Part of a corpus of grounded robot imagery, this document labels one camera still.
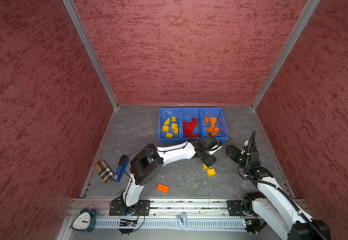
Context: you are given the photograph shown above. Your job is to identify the blue three-compartment bin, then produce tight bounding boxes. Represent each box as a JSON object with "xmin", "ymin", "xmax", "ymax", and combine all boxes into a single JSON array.
[{"xmin": 157, "ymin": 108, "xmax": 228, "ymax": 143}]

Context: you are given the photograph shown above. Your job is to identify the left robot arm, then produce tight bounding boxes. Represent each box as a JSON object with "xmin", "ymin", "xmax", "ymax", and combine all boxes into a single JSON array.
[{"xmin": 122, "ymin": 135, "xmax": 223, "ymax": 208}]

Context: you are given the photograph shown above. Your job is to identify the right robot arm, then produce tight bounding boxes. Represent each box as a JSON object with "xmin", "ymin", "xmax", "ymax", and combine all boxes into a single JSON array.
[{"xmin": 226, "ymin": 141, "xmax": 331, "ymax": 240}]

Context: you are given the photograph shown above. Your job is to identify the blue object under arm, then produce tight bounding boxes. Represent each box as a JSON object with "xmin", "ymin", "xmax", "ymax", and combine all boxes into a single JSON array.
[{"xmin": 114, "ymin": 155, "xmax": 130, "ymax": 183}]

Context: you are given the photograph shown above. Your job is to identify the checkered cloth object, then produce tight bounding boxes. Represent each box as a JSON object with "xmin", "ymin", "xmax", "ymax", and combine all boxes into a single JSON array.
[{"xmin": 95, "ymin": 160, "xmax": 114, "ymax": 184}]

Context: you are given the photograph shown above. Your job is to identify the green alarm clock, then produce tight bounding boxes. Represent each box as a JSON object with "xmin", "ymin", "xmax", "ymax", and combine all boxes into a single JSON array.
[{"xmin": 71, "ymin": 208, "xmax": 97, "ymax": 234}]

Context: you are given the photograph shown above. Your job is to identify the black corrugated cable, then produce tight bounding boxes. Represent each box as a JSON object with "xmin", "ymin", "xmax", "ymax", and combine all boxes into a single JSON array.
[{"xmin": 236, "ymin": 130, "xmax": 332, "ymax": 240}]

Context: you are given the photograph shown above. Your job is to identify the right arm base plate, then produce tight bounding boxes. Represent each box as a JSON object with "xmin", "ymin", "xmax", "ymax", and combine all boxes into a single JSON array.
[{"xmin": 227, "ymin": 200, "xmax": 255, "ymax": 217}]

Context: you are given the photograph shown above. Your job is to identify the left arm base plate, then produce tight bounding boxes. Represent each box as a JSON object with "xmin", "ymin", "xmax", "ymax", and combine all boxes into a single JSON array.
[{"xmin": 109, "ymin": 199, "xmax": 151, "ymax": 217}]

